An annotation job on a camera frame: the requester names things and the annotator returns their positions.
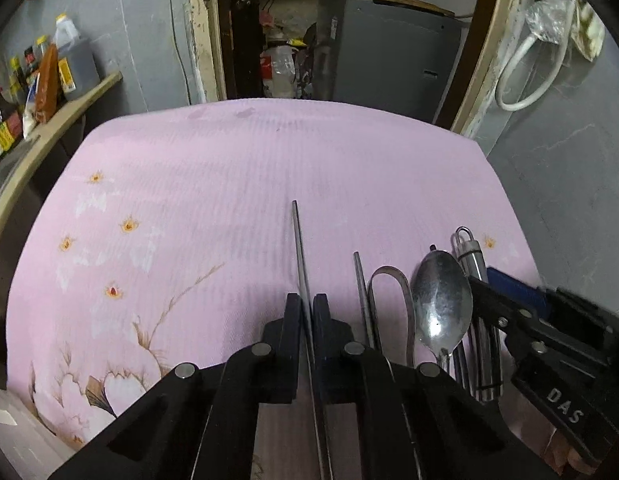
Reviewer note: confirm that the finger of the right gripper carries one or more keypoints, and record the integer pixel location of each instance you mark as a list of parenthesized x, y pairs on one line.
[(508, 315), (516, 290)]

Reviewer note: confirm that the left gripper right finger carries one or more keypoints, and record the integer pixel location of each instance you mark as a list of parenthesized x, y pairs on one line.
[(341, 362)]

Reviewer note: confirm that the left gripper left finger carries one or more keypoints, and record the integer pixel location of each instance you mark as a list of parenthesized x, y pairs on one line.
[(268, 370)]

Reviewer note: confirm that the steel cylinder-handled tool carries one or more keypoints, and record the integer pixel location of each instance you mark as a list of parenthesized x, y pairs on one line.
[(484, 338)]

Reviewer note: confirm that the steel chopstick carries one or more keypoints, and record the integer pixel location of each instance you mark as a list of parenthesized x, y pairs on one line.
[(365, 304), (320, 424)]

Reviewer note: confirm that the steel spoon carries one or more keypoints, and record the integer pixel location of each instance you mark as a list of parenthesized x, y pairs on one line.
[(442, 302)]

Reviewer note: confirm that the pink floral tablecloth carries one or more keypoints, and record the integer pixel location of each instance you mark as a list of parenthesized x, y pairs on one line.
[(169, 239)]

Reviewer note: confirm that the cream cloth on hook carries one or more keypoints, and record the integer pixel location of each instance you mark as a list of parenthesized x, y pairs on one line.
[(588, 31)]

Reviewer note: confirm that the grey metal cabinet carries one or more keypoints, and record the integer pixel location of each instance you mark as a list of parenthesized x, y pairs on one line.
[(390, 58)]

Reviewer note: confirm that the orange snack packet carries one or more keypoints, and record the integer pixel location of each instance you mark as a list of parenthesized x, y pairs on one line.
[(47, 86)]

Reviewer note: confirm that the large dark vinegar jug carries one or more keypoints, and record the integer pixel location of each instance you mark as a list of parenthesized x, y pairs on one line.
[(77, 69)]

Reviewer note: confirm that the soy sauce bottle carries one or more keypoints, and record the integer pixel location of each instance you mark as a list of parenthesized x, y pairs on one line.
[(10, 126)]

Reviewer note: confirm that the metal wire tool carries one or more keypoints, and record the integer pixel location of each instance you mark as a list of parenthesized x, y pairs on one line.
[(389, 294)]

